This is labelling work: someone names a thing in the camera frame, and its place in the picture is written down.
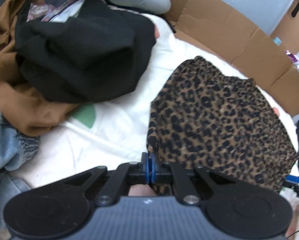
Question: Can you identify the leopard print garment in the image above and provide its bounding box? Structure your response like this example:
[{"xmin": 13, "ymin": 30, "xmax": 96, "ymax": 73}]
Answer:
[{"xmin": 147, "ymin": 56, "xmax": 298, "ymax": 192}]

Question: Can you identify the cream bear print bedsheet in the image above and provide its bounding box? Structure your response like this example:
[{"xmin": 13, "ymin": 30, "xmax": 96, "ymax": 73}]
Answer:
[{"xmin": 8, "ymin": 13, "xmax": 299, "ymax": 238}]

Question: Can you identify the brown garment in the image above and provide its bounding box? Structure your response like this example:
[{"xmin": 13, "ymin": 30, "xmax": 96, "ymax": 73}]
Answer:
[{"xmin": 0, "ymin": 0, "xmax": 78, "ymax": 137}]

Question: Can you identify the brown cardboard sheet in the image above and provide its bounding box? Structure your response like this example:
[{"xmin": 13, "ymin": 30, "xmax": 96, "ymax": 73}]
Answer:
[{"xmin": 166, "ymin": 0, "xmax": 299, "ymax": 116}]

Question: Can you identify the grey denim garment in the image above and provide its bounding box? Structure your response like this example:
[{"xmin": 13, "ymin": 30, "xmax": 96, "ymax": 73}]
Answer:
[{"xmin": 0, "ymin": 112, "xmax": 39, "ymax": 219}]

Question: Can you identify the black garment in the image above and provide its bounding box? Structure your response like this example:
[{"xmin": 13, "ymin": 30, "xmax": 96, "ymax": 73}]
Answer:
[{"xmin": 15, "ymin": 0, "xmax": 156, "ymax": 103}]

